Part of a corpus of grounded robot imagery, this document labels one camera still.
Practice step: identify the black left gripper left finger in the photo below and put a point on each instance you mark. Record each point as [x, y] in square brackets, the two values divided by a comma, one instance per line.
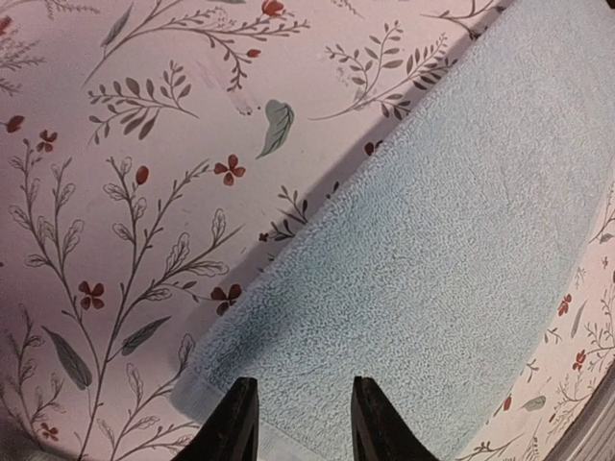
[231, 431]

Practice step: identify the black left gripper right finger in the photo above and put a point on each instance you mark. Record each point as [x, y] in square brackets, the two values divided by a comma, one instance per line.
[379, 432]

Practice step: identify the light blue towel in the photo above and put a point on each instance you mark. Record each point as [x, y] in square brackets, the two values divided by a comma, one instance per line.
[437, 266]

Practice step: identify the floral table mat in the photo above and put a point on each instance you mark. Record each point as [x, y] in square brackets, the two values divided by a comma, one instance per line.
[156, 158]

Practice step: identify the front aluminium rail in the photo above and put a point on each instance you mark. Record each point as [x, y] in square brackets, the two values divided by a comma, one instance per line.
[591, 436]

